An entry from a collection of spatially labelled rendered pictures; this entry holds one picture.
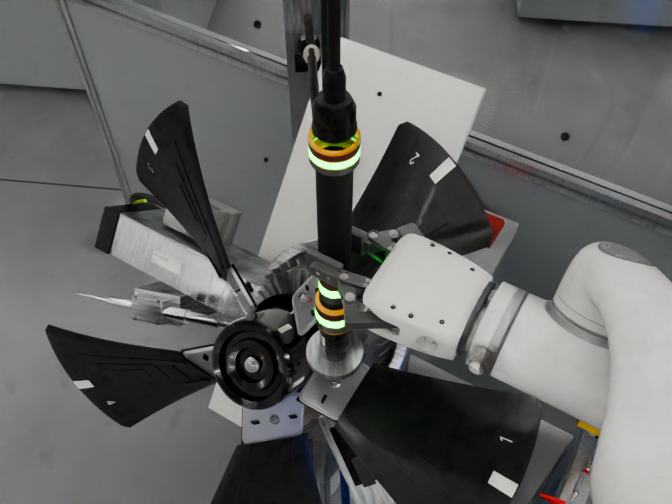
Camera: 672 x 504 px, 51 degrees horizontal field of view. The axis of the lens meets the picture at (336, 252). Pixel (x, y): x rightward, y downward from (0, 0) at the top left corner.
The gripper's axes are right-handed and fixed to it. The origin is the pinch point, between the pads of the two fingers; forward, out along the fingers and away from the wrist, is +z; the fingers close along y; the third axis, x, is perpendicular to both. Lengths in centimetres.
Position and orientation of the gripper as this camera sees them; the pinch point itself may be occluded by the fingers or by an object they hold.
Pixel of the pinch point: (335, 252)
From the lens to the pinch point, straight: 70.0
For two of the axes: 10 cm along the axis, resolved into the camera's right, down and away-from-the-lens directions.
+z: -8.6, -4.1, 3.0
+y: 5.1, -6.8, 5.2
